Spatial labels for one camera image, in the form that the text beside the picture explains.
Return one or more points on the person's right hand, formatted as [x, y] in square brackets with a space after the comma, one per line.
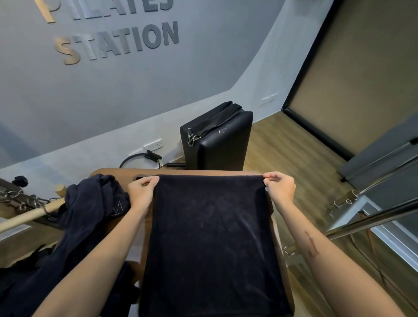
[282, 189]

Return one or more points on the person's left hand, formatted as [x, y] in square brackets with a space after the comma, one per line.
[142, 192]

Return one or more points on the dark navy towel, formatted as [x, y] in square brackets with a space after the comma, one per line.
[91, 199]
[212, 245]
[58, 261]

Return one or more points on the person's left forearm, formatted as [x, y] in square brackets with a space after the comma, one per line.
[98, 267]

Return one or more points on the person's right forearm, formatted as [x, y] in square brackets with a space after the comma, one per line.
[336, 271]

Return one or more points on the brown wooden side table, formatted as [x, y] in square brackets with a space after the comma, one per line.
[183, 172]

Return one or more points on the black padded box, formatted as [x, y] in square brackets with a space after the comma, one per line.
[225, 147]

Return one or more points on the grey panel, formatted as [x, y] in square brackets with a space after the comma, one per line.
[385, 153]

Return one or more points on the wooden roll bar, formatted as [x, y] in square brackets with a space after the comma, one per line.
[26, 217]

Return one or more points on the chrome tower pole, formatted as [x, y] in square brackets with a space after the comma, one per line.
[19, 197]

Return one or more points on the white wall socket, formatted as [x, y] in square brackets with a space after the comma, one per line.
[152, 144]

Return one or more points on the wooden tower frame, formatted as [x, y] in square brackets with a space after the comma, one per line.
[60, 189]

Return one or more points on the chrome frame pole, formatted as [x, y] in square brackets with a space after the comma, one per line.
[375, 218]

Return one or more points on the silver metal frame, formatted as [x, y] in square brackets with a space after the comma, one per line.
[395, 238]

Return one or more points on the brown blind with black frame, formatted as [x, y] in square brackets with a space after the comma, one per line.
[359, 81]

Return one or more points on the grey wall letters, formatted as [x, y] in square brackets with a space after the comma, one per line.
[130, 39]

